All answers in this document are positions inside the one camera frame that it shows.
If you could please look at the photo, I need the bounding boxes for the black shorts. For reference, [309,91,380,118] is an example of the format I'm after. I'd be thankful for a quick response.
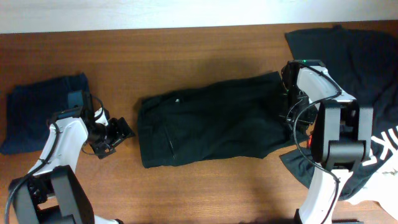
[137,72,295,168]

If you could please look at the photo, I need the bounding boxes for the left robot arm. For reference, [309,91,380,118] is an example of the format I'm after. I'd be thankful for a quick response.
[4,91,135,224]

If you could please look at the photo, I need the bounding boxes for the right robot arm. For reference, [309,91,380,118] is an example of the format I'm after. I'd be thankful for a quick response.
[281,60,373,224]

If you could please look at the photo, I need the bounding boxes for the folded navy blue garment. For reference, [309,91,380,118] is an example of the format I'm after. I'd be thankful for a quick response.
[1,73,90,155]

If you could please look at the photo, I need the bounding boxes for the black t-shirt white lettering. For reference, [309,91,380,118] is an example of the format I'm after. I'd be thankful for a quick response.
[285,26,397,200]

